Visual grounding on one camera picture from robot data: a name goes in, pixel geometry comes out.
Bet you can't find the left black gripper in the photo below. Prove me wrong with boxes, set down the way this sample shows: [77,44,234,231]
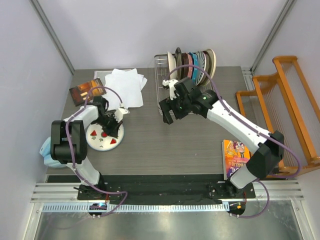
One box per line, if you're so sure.
[93,113,123,139]

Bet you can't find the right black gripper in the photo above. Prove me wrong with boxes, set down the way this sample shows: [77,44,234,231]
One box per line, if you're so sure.
[159,93,192,125]

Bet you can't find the white watermelon pattern plate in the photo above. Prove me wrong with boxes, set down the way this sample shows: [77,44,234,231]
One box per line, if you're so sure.
[85,124,125,152]

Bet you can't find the brown floral pattern plate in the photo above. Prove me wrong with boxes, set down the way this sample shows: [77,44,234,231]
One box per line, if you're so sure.
[167,51,178,80]

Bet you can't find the black rimmed beige plate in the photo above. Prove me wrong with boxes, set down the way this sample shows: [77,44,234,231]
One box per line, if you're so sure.
[174,47,184,80]

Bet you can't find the pink polka dot plate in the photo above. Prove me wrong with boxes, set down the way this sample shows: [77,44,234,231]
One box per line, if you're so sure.
[182,53,194,79]

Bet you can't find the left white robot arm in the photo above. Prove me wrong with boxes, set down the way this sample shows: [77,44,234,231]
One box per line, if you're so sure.
[50,96,130,200]

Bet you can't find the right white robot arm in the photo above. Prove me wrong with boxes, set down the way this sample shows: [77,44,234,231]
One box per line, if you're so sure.
[159,77,284,198]

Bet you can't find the orange wooden rack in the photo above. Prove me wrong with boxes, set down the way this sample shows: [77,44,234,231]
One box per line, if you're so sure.
[235,55,320,176]

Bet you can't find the white cloth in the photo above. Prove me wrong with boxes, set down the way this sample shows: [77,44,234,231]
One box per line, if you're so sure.
[104,68,148,109]

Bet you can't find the dark brown book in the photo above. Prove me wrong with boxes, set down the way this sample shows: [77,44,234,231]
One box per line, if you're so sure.
[69,78,106,107]

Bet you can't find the mesh zipper pouch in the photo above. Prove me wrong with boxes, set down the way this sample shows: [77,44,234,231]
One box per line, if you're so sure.
[93,69,133,80]

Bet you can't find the teal polka dot plate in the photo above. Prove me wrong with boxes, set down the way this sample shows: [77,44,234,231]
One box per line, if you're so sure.
[189,51,201,83]

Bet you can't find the grey striped plate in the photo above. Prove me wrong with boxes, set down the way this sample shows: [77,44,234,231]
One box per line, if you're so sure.
[195,51,207,86]

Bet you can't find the cream plate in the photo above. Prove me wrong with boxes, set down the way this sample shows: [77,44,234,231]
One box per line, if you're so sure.
[206,48,217,79]

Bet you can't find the light blue headphones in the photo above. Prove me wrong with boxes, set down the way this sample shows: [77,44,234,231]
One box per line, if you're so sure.
[39,136,66,169]

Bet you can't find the orange Roald Dahl book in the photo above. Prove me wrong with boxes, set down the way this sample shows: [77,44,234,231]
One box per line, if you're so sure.
[222,139,251,180]

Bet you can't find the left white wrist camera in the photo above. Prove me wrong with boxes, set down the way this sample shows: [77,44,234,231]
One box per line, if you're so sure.
[114,107,130,123]

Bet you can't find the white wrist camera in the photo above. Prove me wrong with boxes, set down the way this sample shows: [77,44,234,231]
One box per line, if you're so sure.
[114,107,130,123]
[162,79,178,101]

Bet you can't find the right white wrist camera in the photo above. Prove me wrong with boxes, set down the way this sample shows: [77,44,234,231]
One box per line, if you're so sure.
[162,79,178,101]

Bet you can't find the metal wire dish rack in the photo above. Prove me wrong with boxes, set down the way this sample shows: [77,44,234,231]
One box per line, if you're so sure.
[153,54,217,116]

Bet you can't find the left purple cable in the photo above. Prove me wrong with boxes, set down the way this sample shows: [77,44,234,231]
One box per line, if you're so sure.
[65,86,128,217]

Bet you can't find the purple cable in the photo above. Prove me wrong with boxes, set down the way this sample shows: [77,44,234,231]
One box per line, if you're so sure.
[167,64,301,220]
[65,86,128,217]

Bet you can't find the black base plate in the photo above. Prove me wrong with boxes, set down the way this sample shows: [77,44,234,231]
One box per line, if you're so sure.
[47,174,256,206]

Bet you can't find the slotted cable duct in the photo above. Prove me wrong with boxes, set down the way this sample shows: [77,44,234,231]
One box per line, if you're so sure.
[42,202,230,213]

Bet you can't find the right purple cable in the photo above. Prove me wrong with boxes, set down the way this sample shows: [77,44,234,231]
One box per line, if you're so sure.
[167,64,301,220]

